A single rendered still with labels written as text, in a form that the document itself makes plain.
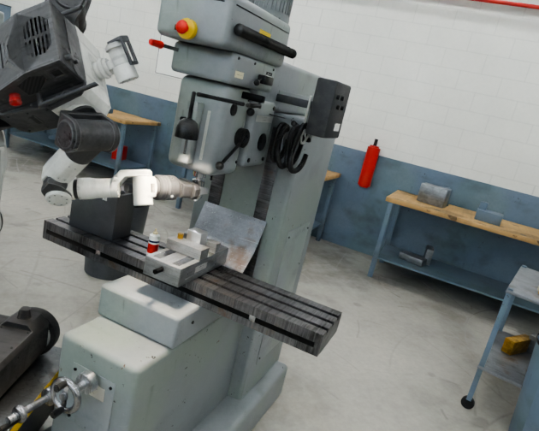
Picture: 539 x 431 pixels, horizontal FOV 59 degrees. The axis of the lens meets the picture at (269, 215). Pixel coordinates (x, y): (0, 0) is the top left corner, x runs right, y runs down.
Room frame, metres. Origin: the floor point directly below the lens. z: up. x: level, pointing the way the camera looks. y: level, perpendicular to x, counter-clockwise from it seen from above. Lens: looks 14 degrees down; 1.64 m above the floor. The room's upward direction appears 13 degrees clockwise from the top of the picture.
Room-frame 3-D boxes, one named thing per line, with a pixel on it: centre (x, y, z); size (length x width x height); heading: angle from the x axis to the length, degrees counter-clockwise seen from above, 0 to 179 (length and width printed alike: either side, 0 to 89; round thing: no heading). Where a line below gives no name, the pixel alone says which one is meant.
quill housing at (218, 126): (1.73, 0.28, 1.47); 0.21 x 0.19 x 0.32; 69
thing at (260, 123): (1.91, 0.21, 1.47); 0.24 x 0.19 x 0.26; 69
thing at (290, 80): (2.19, 0.11, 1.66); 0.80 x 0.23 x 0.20; 159
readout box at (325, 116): (1.88, -0.14, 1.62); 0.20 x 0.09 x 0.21; 159
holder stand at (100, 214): (1.87, 0.68, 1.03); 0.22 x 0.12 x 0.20; 72
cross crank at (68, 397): (1.26, 0.47, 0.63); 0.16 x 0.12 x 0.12; 159
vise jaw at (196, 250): (1.66, 0.27, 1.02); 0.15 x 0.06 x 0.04; 70
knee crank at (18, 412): (1.28, 0.61, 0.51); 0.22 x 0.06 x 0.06; 159
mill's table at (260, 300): (1.72, 0.28, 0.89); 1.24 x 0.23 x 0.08; 69
